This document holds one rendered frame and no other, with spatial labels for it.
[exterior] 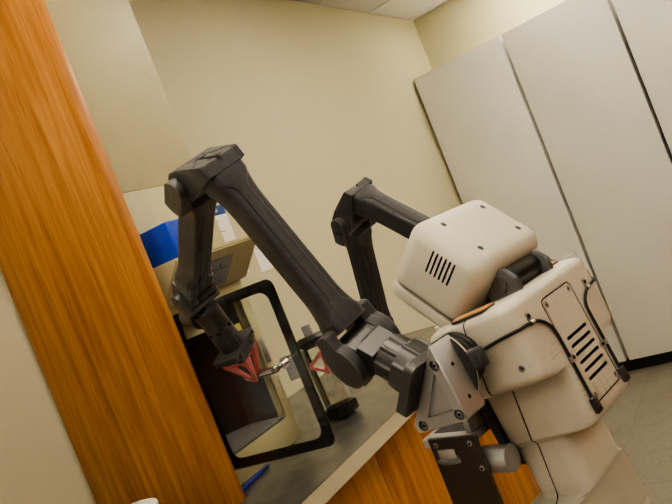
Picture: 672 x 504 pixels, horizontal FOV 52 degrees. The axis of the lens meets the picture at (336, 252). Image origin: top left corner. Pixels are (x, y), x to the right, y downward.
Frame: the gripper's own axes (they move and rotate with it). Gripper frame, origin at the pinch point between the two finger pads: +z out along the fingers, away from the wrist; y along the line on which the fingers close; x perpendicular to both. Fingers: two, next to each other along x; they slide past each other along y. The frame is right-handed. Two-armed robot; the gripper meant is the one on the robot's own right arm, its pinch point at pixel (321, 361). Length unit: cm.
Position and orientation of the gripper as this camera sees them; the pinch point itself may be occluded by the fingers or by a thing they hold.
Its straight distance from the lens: 200.2
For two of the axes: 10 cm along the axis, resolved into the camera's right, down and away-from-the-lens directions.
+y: -5.3, 1.7, -8.3
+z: -7.4, 3.9, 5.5
